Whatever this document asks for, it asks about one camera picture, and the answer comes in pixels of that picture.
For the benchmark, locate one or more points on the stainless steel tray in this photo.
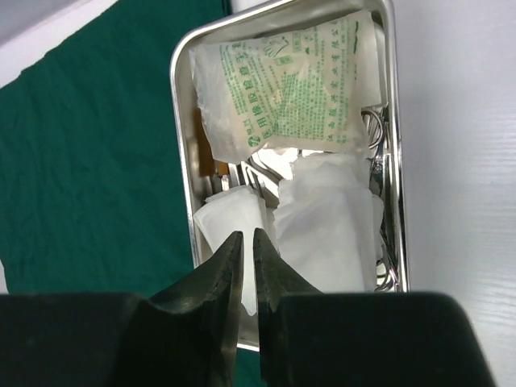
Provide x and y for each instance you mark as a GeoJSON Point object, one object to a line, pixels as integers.
{"type": "Point", "coordinates": [255, 181]}

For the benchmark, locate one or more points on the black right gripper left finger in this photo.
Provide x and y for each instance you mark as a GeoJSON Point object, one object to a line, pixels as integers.
{"type": "Point", "coordinates": [186, 334]}

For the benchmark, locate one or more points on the steel hemostat forceps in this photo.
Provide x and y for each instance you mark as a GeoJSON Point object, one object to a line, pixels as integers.
{"type": "Point", "coordinates": [374, 118]}

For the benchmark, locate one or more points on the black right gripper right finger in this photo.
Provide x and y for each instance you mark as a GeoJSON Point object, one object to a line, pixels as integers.
{"type": "Point", "coordinates": [276, 283]}

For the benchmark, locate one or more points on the green surgical drape cloth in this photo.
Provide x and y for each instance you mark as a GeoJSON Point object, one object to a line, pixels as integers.
{"type": "Point", "coordinates": [93, 217]}

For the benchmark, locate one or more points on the clear bag of swabs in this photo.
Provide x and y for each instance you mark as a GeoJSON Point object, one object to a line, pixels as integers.
{"type": "Point", "coordinates": [298, 89]}

